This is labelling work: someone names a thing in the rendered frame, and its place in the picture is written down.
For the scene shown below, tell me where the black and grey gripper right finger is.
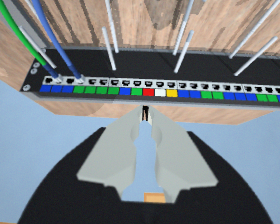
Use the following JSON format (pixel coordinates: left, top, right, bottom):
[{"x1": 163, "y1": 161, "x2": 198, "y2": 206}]
[{"x1": 145, "y1": 105, "x2": 274, "y2": 224}]

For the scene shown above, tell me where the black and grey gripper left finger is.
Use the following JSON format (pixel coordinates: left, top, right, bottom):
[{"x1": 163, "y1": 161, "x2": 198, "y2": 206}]
[{"x1": 17, "y1": 105, "x2": 145, "y2": 224}]

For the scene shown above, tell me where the blue cable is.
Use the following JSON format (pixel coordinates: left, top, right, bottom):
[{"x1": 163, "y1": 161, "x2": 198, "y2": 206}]
[{"x1": 31, "y1": 0, "x2": 76, "y2": 71}]

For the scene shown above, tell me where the green cable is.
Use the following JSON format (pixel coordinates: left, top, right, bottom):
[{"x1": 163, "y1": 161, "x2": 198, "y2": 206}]
[{"x1": 0, "y1": 0, "x2": 51, "y2": 71}]

